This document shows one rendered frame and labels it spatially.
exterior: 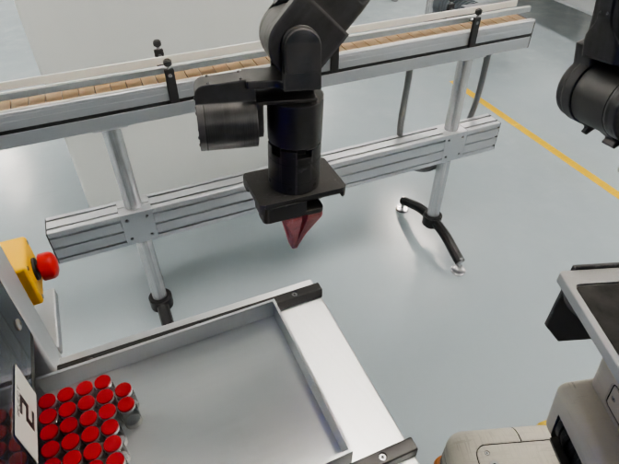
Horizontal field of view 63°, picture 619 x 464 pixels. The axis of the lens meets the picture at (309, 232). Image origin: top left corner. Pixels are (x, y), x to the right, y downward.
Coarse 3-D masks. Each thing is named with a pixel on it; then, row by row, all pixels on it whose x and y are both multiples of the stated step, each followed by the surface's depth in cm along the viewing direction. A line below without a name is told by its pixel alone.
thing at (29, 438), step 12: (24, 384) 54; (24, 396) 53; (24, 408) 52; (36, 408) 56; (24, 420) 51; (36, 420) 55; (24, 432) 50; (36, 432) 54; (24, 444) 49; (36, 444) 53; (36, 456) 52
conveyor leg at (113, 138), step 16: (112, 128) 132; (112, 144) 137; (112, 160) 141; (128, 160) 143; (128, 176) 145; (128, 192) 148; (128, 208) 152; (144, 256) 165; (160, 272) 174; (160, 288) 176
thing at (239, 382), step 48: (192, 336) 75; (240, 336) 77; (288, 336) 74; (48, 384) 69; (144, 384) 71; (192, 384) 71; (240, 384) 71; (288, 384) 71; (144, 432) 66; (192, 432) 66; (240, 432) 66; (288, 432) 66; (336, 432) 64
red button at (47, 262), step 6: (42, 252) 72; (48, 252) 72; (36, 258) 71; (42, 258) 71; (48, 258) 71; (54, 258) 72; (36, 264) 72; (42, 264) 70; (48, 264) 70; (54, 264) 71; (42, 270) 70; (48, 270) 70; (54, 270) 71; (42, 276) 71; (48, 276) 71; (54, 276) 72
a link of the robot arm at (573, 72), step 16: (608, 0) 53; (592, 16) 55; (608, 16) 53; (592, 32) 56; (608, 32) 54; (576, 48) 60; (592, 48) 56; (608, 48) 54; (576, 64) 61; (592, 64) 59; (560, 80) 62; (576, 80) 59; (560, 96) 62; (608, 112) 55; (608, 128) 56
